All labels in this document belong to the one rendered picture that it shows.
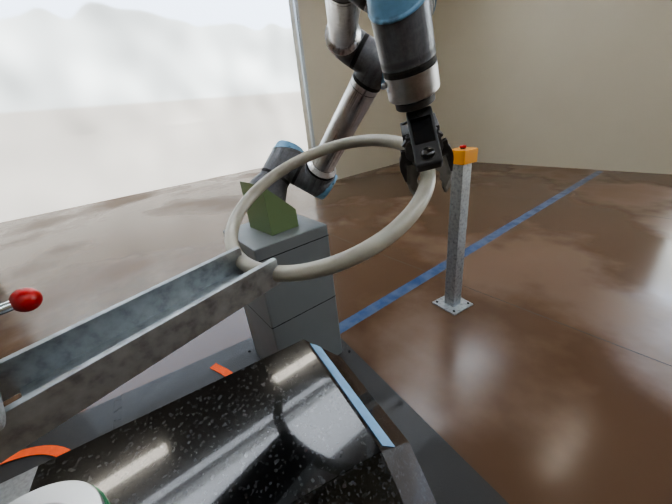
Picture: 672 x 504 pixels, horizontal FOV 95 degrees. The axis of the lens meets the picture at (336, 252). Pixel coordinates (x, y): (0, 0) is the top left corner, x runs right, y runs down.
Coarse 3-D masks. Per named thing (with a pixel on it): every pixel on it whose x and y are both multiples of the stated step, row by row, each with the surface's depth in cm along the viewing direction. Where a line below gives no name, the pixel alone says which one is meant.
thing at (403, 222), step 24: (336, 144) 84; (360, 144) 81; (384, 144) 76; (288, 168) 85; (432, 192) 57; (240, 216) 75; (408, 216) 52; (384, 240) 51; (240, 264) 60; (312, 264) 52; (336, 264) 51
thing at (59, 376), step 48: (192, 288) 55; (240, 288) 50; (48, 336) 42; (96, 336) 45; (144, 336) 40; (192, 336) 45; (0, 384) 38; (48, 384) 33; (96, 384) 36; (0, 432) 31
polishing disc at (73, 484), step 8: (72, 480) 48; (40, 488) 47; (48, 488) 47; (56, 488) 47; (64, 488) 46; (72, 488) 46; (80, 488) 46; (88, 488) 46; (24, 496) 46; (32, 496) 46; (40, 496) 46; (48, 496) 46; (56, 496) 46; (64, 496) 45; (72, 496) 45; (80, 496) 45; (88, 496) 45; (96, 496) 45
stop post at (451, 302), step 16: (464, 160) 173; (464, 176) 180; (464, 192) 185; (464, 208) 190; (464, 224) 195; (448, 240) 203; (464, 240) 200; (448, 256) 207; (448, 272) 212; (448, 288) 216; (448, 304) 221; (464, 304) 220
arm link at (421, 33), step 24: (384, 0) 43; (408, 0) 43; (432, 0) 49; (384, 24) 45; (408, 24) 45; (432, 24) 47; (384, 48) 48; (408, 48) 47; (432, 48) 48; (384, 72) 52; (408, 72) 49
